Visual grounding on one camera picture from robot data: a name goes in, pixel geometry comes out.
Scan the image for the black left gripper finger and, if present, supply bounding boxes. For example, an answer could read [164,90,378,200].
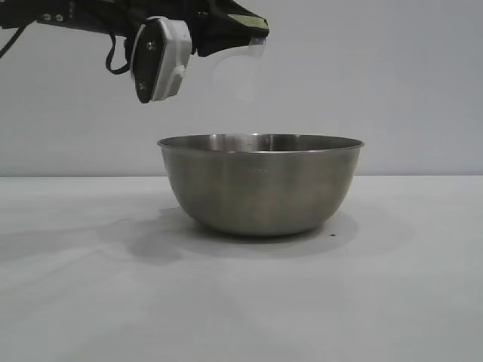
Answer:
[205,0,271,41]

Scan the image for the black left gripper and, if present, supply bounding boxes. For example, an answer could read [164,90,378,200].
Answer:
[71,0,251,58]

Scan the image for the clear plastic measuring cup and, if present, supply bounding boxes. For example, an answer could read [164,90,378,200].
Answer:
[209,36,267,103]

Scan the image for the stainless steel mixing bowl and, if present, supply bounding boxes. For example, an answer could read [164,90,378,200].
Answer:
[156,133,366,238]

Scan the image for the black left camera cable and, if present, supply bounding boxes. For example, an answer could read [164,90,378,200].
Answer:
[106,32,131,75]

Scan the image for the dark left arm cable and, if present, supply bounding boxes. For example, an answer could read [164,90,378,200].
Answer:
[0,25,24,60]

